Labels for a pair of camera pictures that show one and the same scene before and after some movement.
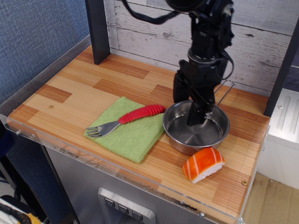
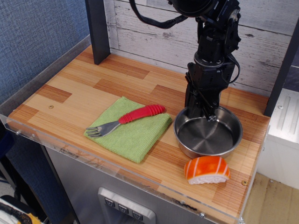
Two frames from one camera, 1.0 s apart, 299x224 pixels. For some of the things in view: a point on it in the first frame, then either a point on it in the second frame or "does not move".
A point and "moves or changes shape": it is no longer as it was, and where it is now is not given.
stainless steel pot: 188,139 moves or changes shape
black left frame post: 97,22 does not move
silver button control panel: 115,208 does not move
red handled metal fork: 98,131 does not move
